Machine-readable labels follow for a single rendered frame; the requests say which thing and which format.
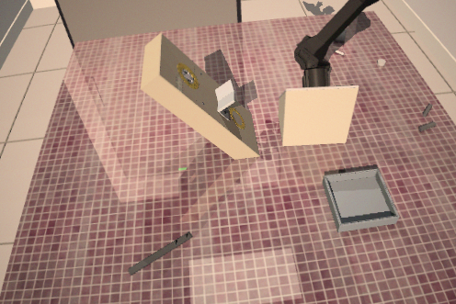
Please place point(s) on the white round cartridge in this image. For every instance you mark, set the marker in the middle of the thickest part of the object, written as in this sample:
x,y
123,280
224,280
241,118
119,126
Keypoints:
x,y
187,75

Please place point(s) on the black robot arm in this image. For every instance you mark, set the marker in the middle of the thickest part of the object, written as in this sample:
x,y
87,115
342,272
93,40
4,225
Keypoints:
x,y
311,51

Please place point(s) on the dark grey panel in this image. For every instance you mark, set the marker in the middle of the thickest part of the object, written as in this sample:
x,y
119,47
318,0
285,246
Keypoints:
x,y
196,104

